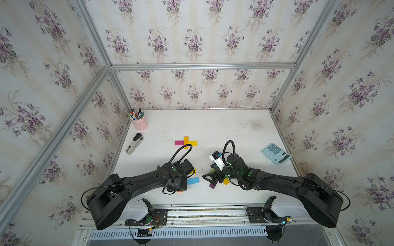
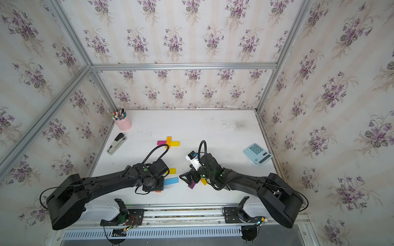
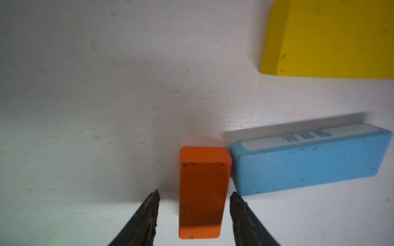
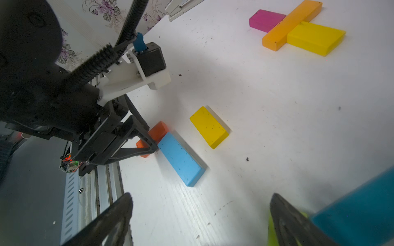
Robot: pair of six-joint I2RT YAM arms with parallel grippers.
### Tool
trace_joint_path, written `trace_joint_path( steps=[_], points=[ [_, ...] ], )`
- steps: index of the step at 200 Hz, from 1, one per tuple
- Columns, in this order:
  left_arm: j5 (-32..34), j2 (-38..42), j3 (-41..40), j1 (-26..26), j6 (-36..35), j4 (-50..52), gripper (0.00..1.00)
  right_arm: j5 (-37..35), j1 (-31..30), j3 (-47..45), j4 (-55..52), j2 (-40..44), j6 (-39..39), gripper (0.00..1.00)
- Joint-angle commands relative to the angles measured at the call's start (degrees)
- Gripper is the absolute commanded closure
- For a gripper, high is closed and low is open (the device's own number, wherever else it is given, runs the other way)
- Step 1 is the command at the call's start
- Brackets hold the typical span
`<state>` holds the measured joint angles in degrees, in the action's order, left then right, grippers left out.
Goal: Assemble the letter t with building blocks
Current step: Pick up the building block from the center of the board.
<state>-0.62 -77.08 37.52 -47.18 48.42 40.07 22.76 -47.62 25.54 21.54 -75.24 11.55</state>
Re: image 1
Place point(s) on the magenta wooden block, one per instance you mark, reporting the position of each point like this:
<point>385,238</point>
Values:
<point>179,143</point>

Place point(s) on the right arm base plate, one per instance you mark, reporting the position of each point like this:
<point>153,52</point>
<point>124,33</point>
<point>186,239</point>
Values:
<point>263,215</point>

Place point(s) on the light blue calculator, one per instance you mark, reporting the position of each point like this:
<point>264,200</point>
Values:
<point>276,154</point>

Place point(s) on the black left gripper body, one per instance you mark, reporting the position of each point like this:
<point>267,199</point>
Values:
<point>181,186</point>

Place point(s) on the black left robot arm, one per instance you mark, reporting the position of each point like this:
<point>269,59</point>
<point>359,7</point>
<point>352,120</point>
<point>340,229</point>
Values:
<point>108,201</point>

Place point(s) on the yellow block near right arm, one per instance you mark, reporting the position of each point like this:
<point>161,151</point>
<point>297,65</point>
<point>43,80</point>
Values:
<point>226,181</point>

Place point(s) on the aluminium front rail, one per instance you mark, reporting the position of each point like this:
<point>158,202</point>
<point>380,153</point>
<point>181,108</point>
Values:
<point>197,216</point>

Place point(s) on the black and white stapler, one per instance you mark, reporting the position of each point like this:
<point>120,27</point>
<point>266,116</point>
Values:
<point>136,141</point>

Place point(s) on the orange-yellow wooden block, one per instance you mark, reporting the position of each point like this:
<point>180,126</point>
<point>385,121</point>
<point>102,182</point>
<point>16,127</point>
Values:
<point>186,141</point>

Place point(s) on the pink metal pen bucket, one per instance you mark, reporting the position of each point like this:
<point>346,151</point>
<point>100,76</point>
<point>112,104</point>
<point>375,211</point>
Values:
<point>140,125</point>

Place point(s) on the light blue wooden block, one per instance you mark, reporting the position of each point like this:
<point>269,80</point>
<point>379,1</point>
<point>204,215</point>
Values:
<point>192,181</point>

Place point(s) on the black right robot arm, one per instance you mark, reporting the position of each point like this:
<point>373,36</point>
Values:
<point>322,203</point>

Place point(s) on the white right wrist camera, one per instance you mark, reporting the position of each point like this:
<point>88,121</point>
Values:
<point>216,157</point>

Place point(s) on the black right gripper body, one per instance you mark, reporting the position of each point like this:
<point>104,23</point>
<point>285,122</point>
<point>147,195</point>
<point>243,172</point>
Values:
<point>228,172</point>

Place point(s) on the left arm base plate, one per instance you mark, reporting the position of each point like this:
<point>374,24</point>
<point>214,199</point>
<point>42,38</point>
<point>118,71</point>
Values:
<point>156,218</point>

